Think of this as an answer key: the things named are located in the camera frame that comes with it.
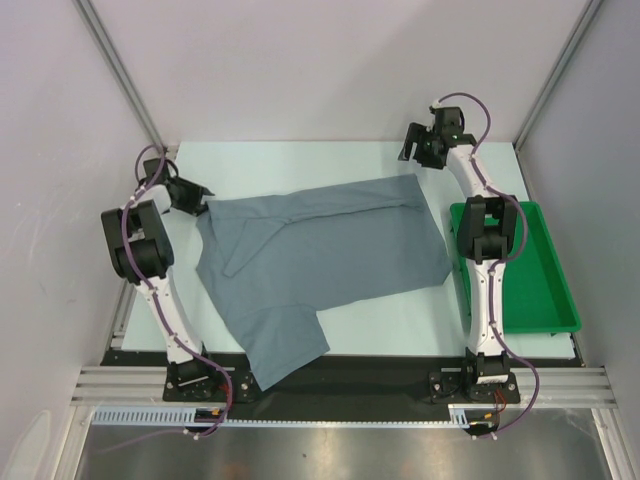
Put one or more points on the grey-blue t shirt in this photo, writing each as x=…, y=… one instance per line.
x=270, y=264

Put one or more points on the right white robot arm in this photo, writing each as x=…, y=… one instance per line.
x=484, y=239

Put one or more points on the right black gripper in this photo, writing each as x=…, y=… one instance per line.
x=420, y=145

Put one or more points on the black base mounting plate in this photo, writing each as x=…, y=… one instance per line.
x=336, y=374

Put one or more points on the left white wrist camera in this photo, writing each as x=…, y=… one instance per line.
x=155, y=168

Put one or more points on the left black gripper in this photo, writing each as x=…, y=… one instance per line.
x=196, y=192

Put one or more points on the white slotted cable duct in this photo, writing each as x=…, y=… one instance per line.
x=204, y=417

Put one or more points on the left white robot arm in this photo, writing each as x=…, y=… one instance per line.
x=142, y=254

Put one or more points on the right aluminium corner post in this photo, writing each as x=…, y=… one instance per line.
x=559, y=69

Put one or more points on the left aluminium corner post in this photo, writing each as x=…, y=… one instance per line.
x=113, y=60

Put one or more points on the aluminium corner post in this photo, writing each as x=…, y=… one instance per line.
x=559, y=69
x=113, y=60

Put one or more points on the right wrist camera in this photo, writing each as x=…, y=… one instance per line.
x=447, y=120

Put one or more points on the aluminium frame rail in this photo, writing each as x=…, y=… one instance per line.
x=106, y=385

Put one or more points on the green plastic tray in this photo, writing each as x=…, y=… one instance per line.
x=536, y=297

